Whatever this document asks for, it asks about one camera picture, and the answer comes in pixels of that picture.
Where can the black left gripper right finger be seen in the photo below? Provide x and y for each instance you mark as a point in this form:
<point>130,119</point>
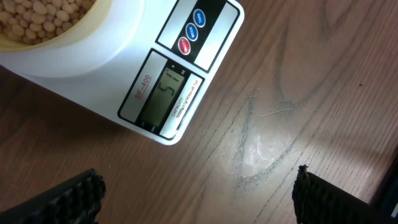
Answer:
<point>317,201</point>

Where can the pale yellow bowl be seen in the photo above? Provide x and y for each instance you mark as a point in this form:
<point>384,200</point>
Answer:
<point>83,29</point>

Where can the soybeans in bowl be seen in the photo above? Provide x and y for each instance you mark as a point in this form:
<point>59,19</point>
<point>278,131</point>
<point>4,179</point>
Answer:
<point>33,22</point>

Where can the white digital kitchen scale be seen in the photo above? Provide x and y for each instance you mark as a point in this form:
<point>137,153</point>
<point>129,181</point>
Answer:
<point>146,68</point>

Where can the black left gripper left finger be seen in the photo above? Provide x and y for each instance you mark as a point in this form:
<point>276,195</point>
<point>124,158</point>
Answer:
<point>76,200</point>

